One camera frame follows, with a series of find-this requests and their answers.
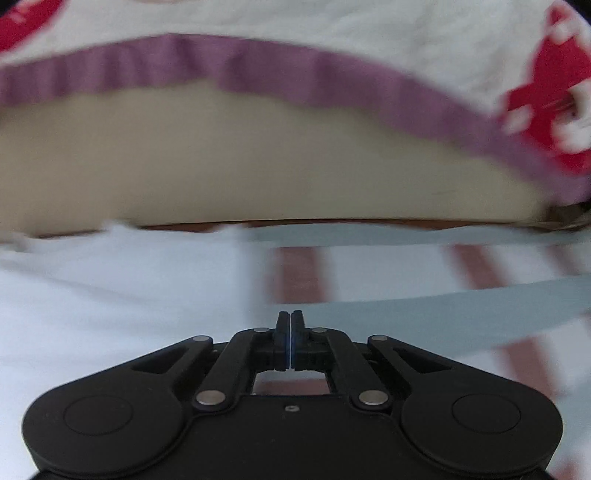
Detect white long-sleeve shirt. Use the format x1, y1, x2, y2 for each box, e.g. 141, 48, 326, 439
1, 223, 274, 479

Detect checkered floor rug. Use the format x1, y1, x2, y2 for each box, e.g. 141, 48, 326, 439
138, 221, 591, 480

